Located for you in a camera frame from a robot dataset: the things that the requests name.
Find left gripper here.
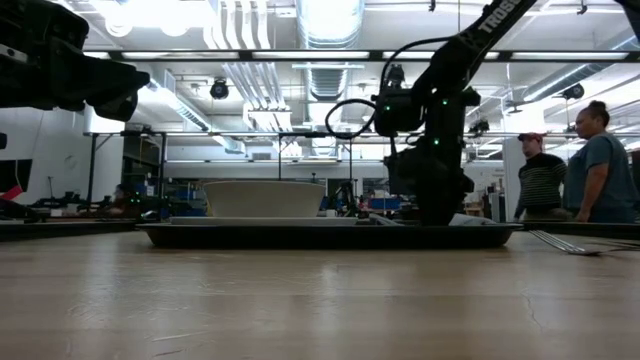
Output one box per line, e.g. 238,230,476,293
0,0,151,124

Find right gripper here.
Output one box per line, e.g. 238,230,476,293
383,88,481,227

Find fork with teal handle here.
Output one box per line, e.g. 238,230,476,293
528,229,640,258

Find pale grey bowl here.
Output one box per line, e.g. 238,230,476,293
201,179,328,219

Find black plastic tray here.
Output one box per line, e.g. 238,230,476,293
136,221,525,251

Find dark shelf unit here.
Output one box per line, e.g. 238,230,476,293
121,134,169,221

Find white pillar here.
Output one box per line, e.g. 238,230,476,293
501,135,526,224

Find person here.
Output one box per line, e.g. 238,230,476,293
110,183,137,217
513,131,570,224
563,99,640,225

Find black monitor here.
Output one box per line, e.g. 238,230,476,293
0,158,34,195

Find white ceiling pipes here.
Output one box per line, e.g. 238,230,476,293
219,0,296,134

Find black overhead rig beam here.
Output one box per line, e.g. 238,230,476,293
82,48,640,64

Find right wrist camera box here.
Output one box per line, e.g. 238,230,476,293
373,84,427,138

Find black aluminium table frame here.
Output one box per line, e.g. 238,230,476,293
0,218,640,242

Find black background rig frame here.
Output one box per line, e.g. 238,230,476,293
82,129,640,221

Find silver ceiling duct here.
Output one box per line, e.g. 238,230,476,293
294,0,366,104

